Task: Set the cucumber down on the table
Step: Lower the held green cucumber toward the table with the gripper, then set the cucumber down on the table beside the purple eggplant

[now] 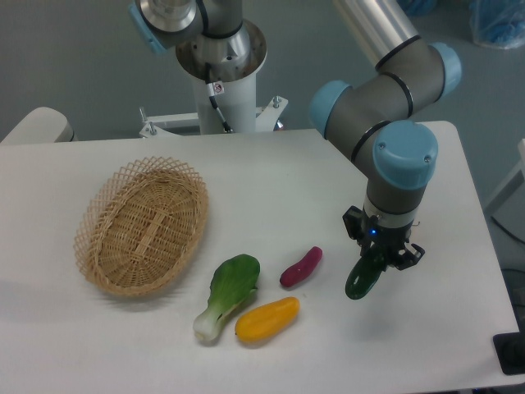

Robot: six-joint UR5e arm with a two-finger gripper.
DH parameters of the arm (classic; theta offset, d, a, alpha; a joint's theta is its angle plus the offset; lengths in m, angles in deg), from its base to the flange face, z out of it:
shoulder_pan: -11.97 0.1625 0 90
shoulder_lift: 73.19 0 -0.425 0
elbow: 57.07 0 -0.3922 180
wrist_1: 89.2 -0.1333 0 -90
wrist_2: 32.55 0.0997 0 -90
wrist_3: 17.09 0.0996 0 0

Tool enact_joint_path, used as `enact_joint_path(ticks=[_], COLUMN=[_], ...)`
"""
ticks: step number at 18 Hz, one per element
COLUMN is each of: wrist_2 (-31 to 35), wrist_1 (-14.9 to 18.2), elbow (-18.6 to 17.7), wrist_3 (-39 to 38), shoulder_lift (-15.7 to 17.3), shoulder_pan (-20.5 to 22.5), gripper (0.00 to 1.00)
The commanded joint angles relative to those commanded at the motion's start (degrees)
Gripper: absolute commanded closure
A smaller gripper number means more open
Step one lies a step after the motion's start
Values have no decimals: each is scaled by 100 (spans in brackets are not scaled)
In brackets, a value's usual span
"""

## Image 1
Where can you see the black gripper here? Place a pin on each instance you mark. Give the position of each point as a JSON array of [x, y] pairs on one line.
[[387, 231]]

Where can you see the dark green cucumber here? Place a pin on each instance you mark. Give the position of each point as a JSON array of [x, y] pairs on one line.
[[365, 274]]

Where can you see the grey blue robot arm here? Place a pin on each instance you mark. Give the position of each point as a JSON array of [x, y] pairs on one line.
[[370, 125]]

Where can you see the purple sweet potato toy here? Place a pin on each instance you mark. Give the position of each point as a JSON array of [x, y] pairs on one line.
[[300, 271]]

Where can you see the yellow squash toy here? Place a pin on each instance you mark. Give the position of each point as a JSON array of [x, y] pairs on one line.
[[267, 320]]

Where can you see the green bok choy toy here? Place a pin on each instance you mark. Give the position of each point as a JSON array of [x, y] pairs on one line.
[[233, 282]]

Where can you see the black device at edge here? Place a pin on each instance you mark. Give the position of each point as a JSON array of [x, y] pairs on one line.
[[509, 348]]

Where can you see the blue plastic bag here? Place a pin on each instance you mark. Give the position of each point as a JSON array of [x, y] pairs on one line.
[[497, 24]]

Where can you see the woven wicker basket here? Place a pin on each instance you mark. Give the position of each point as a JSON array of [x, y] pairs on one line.
[[142, 227]]

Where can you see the white chair armrest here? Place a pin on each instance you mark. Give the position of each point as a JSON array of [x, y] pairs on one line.
[[41, 126]]

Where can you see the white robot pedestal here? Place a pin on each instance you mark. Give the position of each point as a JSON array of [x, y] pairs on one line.
[[223, 73]]

